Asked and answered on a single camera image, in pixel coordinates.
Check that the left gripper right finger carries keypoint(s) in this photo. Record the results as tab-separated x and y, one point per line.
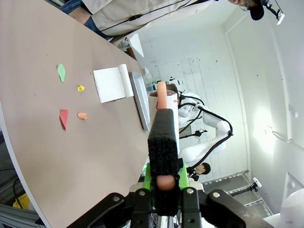
213	209

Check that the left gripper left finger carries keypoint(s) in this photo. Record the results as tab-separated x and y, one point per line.
114	209

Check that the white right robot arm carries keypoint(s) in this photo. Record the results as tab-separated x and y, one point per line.
202	149

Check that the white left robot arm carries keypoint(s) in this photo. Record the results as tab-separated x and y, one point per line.
294	209

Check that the person's left hand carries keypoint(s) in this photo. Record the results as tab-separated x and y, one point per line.
117	42

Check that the person's right hand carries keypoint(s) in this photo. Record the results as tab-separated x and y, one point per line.
79	17

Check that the seated black-haired person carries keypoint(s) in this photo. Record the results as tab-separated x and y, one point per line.
204	168

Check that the yellow plastic item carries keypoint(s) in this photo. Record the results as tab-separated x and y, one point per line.
22	202

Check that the orange paper scrap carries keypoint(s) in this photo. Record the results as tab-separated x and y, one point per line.
82	116

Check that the red paper scrap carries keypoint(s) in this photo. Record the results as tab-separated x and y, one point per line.
64	116

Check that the metal tray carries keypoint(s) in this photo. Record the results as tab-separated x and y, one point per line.
141	99

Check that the white lint roller stand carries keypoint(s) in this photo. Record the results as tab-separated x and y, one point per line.
109	85

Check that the yellow paper scrap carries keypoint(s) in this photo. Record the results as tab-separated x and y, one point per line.
80	88

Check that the green paper scrap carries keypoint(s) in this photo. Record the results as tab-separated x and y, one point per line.
61	72

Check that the white background table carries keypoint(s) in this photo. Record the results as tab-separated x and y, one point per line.
136	46

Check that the person in beige jacket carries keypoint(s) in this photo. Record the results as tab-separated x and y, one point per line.
133	12

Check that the person with black cap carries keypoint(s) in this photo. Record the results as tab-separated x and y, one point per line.
256	12

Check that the white camera on black arm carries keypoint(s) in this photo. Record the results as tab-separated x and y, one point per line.
257	183
281	19

